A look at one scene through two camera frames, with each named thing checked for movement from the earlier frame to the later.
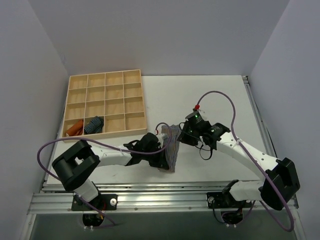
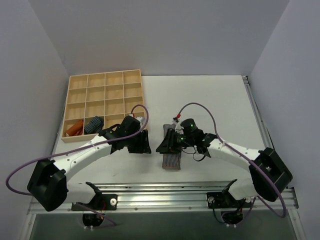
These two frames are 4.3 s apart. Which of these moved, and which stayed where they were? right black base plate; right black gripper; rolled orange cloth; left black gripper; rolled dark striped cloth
Moved: left black gripper; right black gripper
Stayed: right black base plate; rolled dark striped cloth; rolled orange cloth
